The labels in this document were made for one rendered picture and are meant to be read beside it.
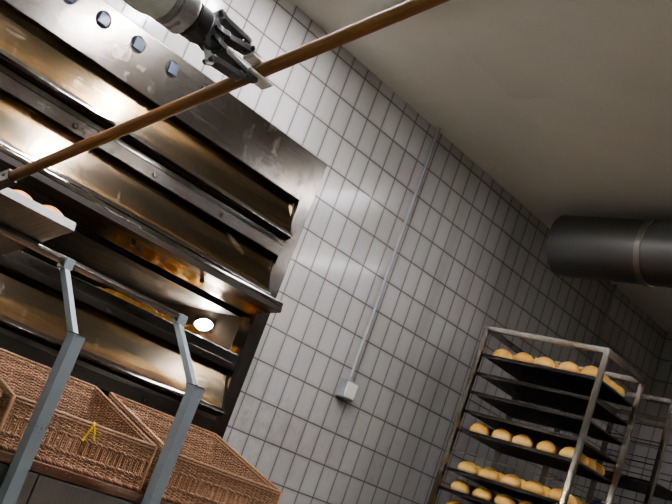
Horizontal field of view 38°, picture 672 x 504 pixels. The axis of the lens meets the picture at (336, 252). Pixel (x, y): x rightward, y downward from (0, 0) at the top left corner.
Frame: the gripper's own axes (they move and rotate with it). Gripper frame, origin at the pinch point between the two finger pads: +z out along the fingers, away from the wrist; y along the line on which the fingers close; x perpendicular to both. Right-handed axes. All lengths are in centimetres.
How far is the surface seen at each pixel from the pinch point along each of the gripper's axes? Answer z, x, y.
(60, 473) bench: 55, -117, 65
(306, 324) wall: 178, -145, -34
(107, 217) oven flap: 58, -132, -25
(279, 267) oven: 152, -141, -49
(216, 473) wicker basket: 117, -119, 49
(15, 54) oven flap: 10, -134, -63
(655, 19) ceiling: 142, 29, -103
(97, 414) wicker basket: 88, -153, 34
